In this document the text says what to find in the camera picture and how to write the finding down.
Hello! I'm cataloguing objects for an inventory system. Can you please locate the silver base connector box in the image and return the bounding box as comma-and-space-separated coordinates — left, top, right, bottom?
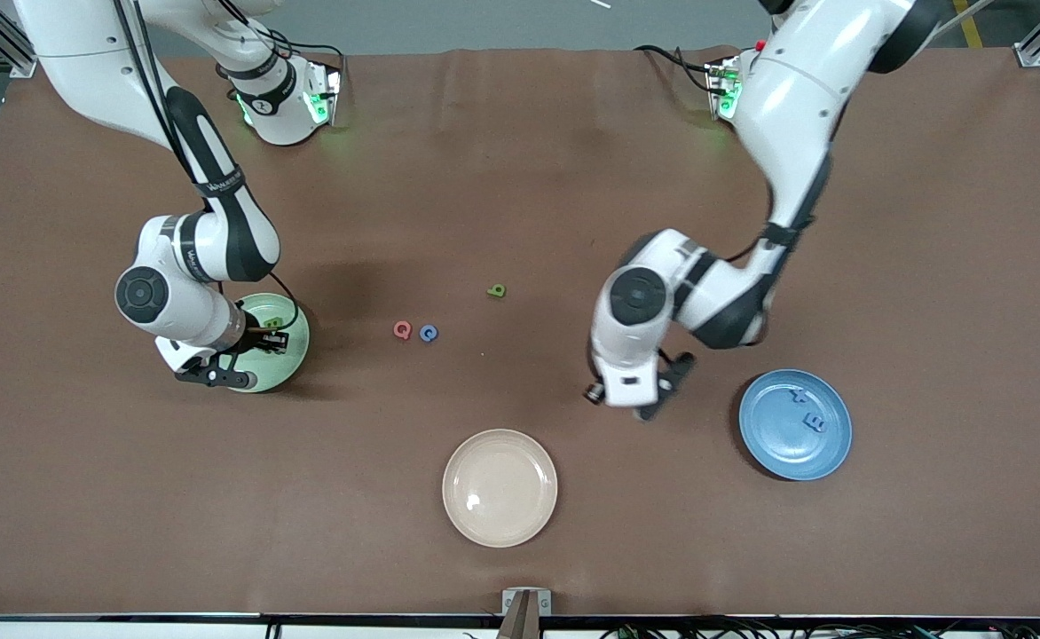
706, 58, 743, 121
305, 64, 343, 127

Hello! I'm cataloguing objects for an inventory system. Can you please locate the brown table mat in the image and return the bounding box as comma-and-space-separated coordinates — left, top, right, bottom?
0, 46, 1040, 618

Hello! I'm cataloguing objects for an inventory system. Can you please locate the silver camera mount bracket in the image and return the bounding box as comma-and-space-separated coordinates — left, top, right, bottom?
495, 588, 553, 639

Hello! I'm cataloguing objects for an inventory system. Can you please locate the light green plate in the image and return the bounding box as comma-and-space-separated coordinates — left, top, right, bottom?
234, 293, 311, 394

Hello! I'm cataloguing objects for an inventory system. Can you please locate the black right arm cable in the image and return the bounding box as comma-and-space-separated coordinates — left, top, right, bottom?
112, 0, 301, 331

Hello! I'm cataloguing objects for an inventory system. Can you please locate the beige plate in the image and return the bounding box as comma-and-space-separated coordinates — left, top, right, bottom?
442, 429, 559, 548

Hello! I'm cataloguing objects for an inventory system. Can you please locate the blue plate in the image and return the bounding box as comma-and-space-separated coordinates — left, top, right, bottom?
738, 369, 853, 482

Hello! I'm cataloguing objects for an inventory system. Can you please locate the black base cable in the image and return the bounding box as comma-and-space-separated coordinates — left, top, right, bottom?
245, 18, 345, 67
634, 44, 716, 94

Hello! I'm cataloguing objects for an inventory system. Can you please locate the black cable bundle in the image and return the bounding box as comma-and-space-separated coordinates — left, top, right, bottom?
595, 619, 1040, 639

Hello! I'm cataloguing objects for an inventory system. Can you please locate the black table edge rail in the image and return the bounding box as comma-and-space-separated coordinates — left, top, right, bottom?
0, 612, 1040, 624

